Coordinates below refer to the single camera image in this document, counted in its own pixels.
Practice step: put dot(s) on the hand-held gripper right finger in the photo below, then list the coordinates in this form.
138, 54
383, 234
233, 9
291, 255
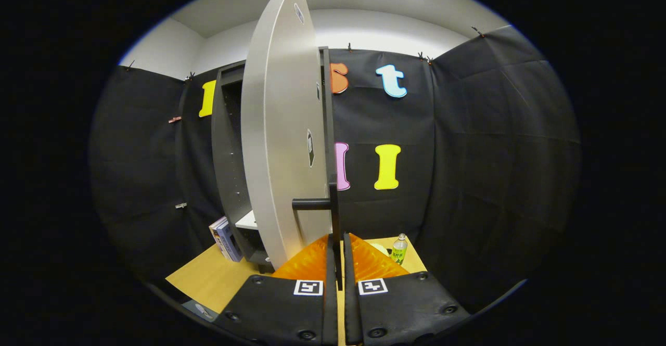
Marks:
349, 309

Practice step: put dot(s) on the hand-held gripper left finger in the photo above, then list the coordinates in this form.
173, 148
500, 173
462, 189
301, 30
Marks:
331, 309

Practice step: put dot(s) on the beige shoe cabinet door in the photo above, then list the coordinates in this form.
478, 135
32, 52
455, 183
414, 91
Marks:
281, 127

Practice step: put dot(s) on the dark grey shoe cabinet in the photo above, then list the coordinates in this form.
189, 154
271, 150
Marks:
229, 143

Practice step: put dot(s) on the white cabinet shelf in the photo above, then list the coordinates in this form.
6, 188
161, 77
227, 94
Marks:
247, 221

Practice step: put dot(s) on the pale yellow round object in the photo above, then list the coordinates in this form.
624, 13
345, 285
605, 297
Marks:
381, 249

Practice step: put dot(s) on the green label plastic bottle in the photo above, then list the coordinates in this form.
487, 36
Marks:
399, 252

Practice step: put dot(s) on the black backdrop cloth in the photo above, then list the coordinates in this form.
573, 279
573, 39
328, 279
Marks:
494, 179

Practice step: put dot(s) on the red clip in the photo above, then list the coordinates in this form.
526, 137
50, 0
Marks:
175, 119

